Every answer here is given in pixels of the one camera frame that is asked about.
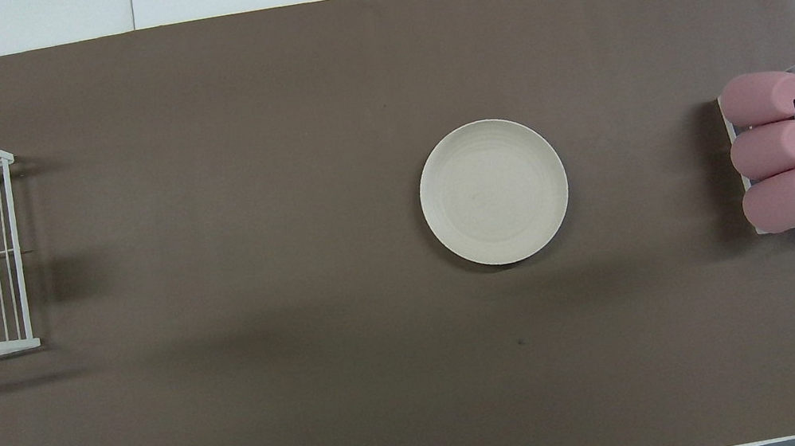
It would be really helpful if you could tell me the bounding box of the cream round plate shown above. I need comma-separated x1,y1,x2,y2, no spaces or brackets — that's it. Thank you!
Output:
409,108,580,277

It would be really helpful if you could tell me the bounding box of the pink plastic cup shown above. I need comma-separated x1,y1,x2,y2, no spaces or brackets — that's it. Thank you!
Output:
738,169,795,239
715,66,795,131
726,119,795,185

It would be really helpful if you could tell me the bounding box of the brown table mat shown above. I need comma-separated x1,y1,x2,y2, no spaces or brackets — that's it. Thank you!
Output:
0,0,795,446

